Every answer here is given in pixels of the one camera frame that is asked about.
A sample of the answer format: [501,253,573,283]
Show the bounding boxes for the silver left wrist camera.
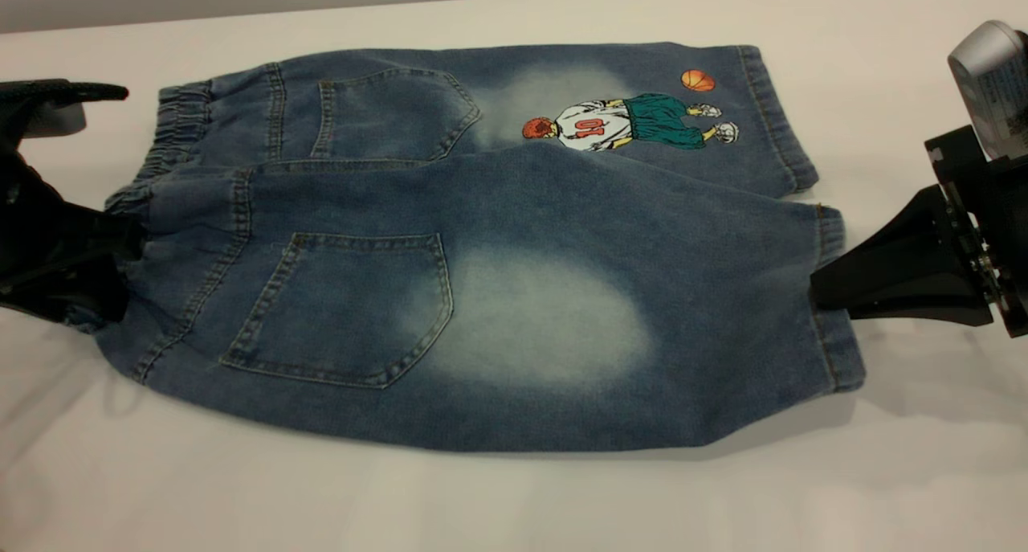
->
[20,102,87,140]

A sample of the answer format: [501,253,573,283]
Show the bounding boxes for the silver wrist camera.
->
[948,20,1028,161]
[20,102,87,140]

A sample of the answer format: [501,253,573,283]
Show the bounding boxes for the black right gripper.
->
[810,125,1028,337]

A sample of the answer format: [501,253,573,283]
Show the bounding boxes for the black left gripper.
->
[0,146,151,325]

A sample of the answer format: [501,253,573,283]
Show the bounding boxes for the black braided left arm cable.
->
[0,80,129,107]

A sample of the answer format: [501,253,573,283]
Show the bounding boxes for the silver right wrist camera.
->
[948,20,1028,161]

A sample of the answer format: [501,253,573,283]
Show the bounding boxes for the blue denim shorts basketball print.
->
[66,43,866,454]

